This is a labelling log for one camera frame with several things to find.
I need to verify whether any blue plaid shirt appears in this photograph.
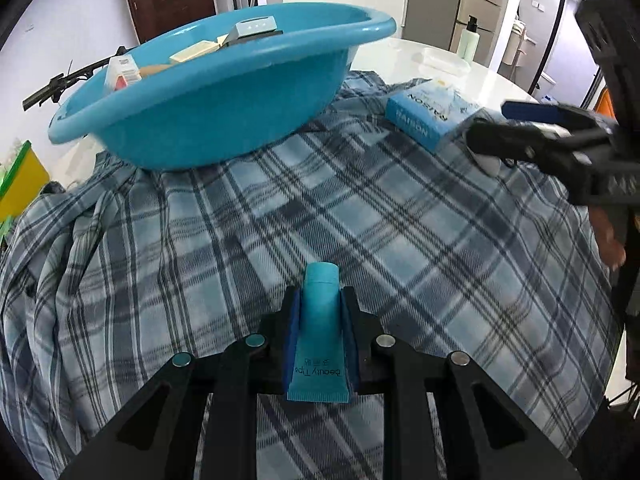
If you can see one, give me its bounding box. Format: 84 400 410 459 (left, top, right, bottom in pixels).
0 70 624 480

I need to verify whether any green lotion pump bottle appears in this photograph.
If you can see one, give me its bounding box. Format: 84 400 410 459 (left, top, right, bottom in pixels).
457 15 480 64

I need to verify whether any grey lighter case box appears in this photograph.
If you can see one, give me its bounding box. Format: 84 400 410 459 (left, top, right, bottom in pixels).
224 16 281 46

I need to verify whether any black bicycle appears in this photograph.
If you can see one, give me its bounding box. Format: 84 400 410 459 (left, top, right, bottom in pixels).
22 46 131 110

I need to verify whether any blue plastic basin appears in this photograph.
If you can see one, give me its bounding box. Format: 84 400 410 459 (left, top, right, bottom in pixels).
48 2 396 171

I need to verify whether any teal cosmetic tube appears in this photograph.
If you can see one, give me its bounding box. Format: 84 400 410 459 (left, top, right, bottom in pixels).
286 262 350 403

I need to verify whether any clear plastic container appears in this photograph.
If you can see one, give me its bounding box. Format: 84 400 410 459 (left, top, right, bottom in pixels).
412 47 471 76

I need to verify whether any yellow green bin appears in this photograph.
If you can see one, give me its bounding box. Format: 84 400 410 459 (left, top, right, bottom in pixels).
0 141 50 221

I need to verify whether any light blue Raison box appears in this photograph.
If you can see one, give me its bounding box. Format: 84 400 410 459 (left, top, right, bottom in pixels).
385 79 491 153

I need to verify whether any grey refrigerator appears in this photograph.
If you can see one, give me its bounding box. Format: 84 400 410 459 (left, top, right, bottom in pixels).
401 0 508 66

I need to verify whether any person's right hand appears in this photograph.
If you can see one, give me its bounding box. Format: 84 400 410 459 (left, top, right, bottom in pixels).
588 207 626 271

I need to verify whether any red white cigarette box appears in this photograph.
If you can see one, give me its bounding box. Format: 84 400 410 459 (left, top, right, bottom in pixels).
104 54 142 93

